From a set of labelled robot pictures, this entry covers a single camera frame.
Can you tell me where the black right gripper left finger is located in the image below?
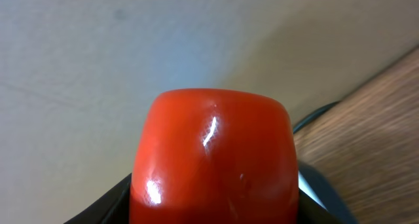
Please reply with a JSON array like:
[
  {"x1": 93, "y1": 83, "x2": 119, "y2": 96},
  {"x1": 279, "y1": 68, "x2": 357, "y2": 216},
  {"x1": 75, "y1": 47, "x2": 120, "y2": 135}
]
[{"x1": 64, "y1": 174, "x2": 132, "y2": 224}]

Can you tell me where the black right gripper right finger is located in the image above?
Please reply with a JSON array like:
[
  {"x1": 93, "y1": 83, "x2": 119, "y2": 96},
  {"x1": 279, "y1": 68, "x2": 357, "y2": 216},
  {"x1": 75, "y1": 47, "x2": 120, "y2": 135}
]
[{"x1": 297, "y1": 161, "x2": 359, "y2": 224}]

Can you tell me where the red yellow sauce bottle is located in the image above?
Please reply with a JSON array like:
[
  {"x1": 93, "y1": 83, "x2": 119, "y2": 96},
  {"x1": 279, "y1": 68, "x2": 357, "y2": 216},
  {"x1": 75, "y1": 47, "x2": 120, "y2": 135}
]
[{"x1": 129, "y1": 88, "x2": 299, "y2": 224}]

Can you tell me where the black right camera cable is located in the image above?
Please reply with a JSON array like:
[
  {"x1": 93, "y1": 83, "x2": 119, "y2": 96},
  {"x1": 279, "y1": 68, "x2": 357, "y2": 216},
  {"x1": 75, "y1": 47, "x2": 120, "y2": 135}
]
[{"x1": 292, "y1": 101, "x2": 341, "y2": 135}]

